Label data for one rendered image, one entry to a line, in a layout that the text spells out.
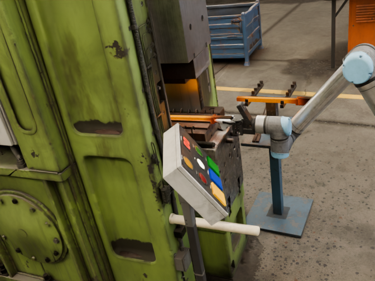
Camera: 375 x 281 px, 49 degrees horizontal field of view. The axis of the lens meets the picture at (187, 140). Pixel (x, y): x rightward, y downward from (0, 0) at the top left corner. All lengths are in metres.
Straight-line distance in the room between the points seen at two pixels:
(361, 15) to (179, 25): 3.79
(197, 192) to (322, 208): 1.74
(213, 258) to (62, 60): 1.40
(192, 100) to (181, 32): 0.67
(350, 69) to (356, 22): 3.66
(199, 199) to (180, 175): 0.12
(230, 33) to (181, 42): 4.03
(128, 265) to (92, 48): 1.23
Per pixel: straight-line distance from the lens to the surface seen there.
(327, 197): 3.21
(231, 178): 2.32
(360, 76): 1.78
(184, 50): 1.85
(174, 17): 1.83
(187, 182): 1.44
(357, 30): 5.46
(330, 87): 2.01
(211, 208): 1.52
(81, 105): 1.99
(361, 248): 2.83
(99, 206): 2.24
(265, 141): 2.54
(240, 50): 5.90
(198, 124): 2.14
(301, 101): 2.40
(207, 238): 2.45
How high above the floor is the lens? 1.93
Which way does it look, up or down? 28 degrees down
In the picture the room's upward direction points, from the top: 10 degrees counter-clockwise
